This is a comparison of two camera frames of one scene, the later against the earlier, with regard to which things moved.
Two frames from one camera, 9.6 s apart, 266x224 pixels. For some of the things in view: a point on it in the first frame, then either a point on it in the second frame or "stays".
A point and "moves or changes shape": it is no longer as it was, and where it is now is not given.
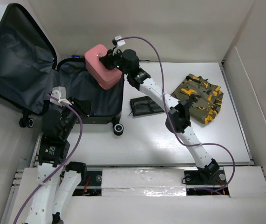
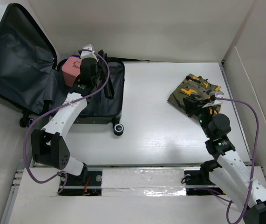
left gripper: (83, 107) -> (101, 67)
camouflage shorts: (203, 99) stays
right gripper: (106, 59) -> (193, 106)
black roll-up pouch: (144, 105) -> (108, 91)
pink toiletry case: (105, 78) moves or changes shape
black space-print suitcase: (21, 69) stays
